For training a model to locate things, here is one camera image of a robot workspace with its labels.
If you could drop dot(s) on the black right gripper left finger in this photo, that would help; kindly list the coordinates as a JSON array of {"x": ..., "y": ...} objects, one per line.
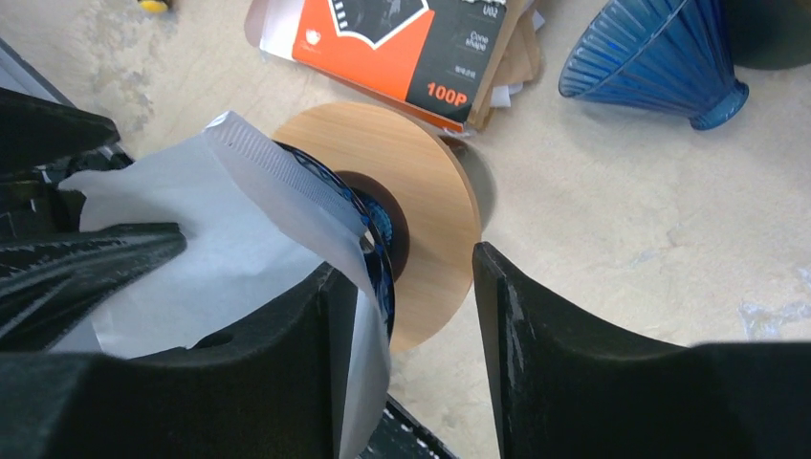
[{"x": 271, "y": 385}]

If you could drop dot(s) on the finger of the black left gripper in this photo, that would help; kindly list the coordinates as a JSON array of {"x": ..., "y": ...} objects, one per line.
[
  {"x": 51, "y": 283},
  {"x": 42, "y": 144}
]

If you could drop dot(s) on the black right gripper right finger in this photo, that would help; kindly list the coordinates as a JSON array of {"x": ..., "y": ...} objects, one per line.
[{"x": 567, "y": 384}]

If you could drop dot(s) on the white paper coffee filter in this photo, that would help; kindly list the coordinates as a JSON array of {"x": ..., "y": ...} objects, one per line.
[{"x": 256, "y": 222}]

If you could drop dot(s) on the blue glass dripper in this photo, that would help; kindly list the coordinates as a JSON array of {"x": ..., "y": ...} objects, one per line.
[
  {"x": 377, "y": 234},
  {"x": 670, "y": 57}
]

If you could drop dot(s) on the wooden dripper ring holder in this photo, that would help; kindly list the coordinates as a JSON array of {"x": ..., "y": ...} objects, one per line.
[{"x": 423, "y": 188}]

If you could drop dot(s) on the white paper coffee filters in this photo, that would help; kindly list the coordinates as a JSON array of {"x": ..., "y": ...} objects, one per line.
[{"x": 271, "y": 27}]

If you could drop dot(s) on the black orange coffee filter box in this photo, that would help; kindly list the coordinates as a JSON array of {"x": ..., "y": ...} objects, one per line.
[{"x": 436, "y": 60}]

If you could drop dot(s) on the yellow black screwdriver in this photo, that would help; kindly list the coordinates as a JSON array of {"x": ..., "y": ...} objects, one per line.
[{"x": 154, "y": 6}]

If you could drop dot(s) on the clear glass carafe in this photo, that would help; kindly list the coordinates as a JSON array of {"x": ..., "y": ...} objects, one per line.
[{"x": 478, "y": 173}]

